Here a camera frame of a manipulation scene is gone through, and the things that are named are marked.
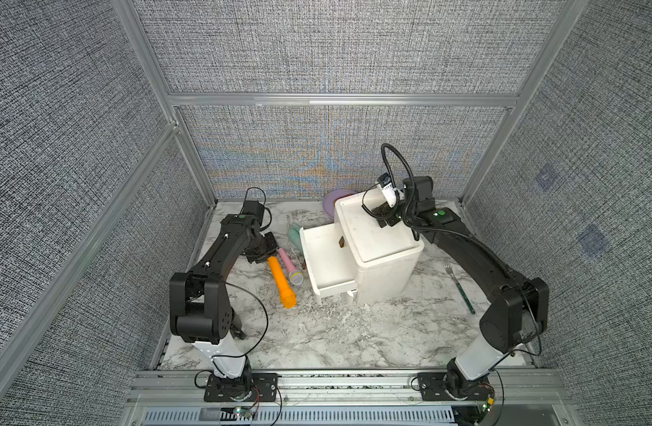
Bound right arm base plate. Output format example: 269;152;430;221
417;371;496;402

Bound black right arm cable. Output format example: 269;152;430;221
360;142;425;241

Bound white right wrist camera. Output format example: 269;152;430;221
377;172;400;208

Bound white drawer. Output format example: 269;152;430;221
299;223;358;305

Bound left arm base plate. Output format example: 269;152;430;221
203;373;279;404

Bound purple plastic plate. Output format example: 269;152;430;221
322;189;357;219

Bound teal toy microphone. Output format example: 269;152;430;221
288;223;304;254

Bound aluminium mounting rail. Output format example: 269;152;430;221
127;367;574;406

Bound white plastic drawer cabinet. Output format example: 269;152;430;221
335;188;425;305

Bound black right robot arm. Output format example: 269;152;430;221
370;173;550;400

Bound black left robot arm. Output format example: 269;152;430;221
169;200;278;401

